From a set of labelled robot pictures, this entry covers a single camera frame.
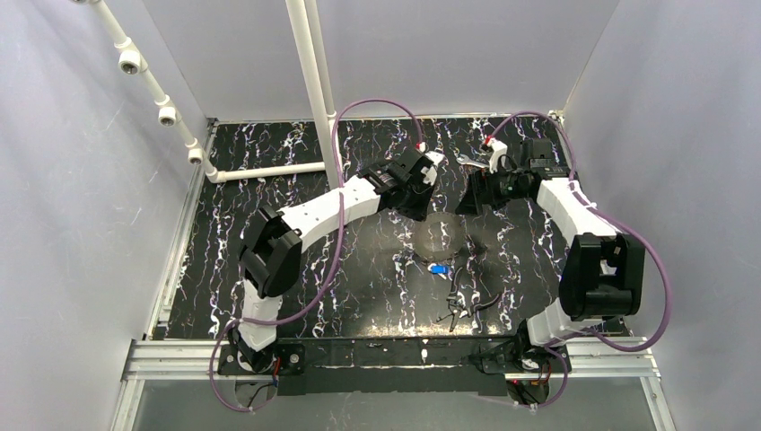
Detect black wire stripper pliers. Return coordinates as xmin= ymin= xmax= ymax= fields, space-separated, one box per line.
xmin=434 ymin=267 xmax=503 ymax=332

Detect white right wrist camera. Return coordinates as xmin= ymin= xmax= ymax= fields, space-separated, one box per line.
xmin=484 ymin=138 xmax=507 ymax=173

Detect silver open-end wrench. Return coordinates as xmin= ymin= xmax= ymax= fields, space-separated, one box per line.
xmin=456 ymin=154 xmax=489 ymax=169

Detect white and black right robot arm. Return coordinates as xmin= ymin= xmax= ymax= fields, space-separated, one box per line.
xmin=456 ymin=137 xmax=645 ymax=374

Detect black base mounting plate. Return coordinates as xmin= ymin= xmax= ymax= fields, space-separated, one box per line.
xmin=215 ymin=336 xmax=573 ymax=397

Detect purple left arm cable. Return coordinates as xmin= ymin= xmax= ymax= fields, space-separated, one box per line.
xmin=207 ymin=98 xmax=426 ymax=414

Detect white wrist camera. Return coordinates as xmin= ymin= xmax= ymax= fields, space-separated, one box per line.
xmin=421 ymin=151 xmax=445 ymax=186
xmin=484 ymin=138 xmax=507 ymax=173

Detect aluminium extrusion rail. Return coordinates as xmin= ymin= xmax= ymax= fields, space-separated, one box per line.
xmin=121 ymin=337 xmax=661 ymax=382

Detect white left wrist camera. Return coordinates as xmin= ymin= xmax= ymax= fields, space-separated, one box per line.
xmin=421 ymin=151 xmax=445 ymax=186

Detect blue-capped key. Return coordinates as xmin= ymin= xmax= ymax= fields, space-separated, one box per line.
xmin=427 ymin=264 xmax=450 ymax=277

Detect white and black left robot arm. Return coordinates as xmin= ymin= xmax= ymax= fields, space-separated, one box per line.
xmin=227 ymin=148 xmax=445 ymax=374

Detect white PVC pipe frame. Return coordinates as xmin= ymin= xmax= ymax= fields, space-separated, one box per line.
xmin=84 ymin=1 xmax=338 ymax=185

